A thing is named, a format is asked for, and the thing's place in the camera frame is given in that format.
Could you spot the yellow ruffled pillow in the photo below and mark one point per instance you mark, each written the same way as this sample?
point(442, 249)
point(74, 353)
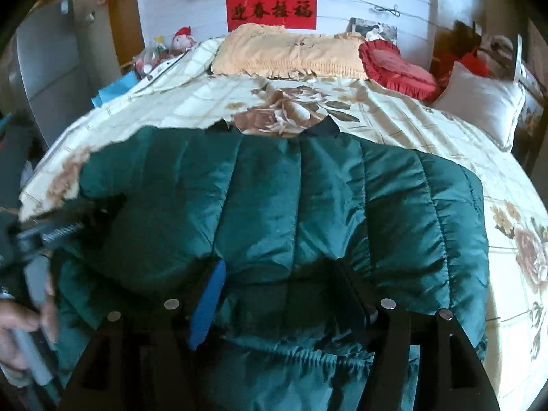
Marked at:
point(287, 51)

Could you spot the grey refrigerator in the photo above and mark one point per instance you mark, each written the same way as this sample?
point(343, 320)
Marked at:
point(55, 72)

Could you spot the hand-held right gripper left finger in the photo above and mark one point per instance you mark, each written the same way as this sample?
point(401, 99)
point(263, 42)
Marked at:
point(209, 304)

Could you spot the red ruffled cushion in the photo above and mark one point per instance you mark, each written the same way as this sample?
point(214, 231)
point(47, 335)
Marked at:
point(398, 70)

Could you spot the green quilted jacket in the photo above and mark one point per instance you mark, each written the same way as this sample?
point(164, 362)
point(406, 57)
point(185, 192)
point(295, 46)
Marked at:
point(299, 205)

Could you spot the red clothes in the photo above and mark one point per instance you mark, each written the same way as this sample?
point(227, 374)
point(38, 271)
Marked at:
point(466, 60)

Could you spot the small toy clutter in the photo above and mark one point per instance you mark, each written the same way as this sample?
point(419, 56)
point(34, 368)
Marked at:
point(152, 58)

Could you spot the red wall banner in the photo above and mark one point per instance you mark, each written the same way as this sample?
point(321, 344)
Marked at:
point(272, 10)

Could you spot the wooden chair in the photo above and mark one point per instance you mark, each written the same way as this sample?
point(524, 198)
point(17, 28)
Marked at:
point(519, 55)

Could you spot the white pillow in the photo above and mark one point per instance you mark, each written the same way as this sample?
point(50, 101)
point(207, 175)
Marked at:
point(475, 98)

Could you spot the person's left hand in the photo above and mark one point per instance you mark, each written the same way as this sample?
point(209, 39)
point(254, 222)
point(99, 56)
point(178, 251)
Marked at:
point(13, 321)

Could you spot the bed with cream plaid sheet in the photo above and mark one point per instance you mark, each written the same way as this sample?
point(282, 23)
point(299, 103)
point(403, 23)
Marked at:
point(406, 111)

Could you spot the framed photo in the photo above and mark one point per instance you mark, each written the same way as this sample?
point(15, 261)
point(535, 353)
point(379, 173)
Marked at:
point(372, 30)

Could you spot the blue paper bag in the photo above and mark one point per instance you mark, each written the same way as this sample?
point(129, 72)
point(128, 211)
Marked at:
point(115, 90)

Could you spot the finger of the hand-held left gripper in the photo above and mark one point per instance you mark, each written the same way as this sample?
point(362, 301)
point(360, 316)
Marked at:
point(72, 222)

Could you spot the plush toy with red hat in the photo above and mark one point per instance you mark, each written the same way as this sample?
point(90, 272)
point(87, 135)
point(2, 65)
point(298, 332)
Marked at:
point(184, 40)

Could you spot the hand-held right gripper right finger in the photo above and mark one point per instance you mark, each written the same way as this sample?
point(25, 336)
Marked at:
point(357, 304)

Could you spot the wooden door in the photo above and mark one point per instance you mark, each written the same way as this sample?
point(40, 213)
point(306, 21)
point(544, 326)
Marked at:
point(124, 30)

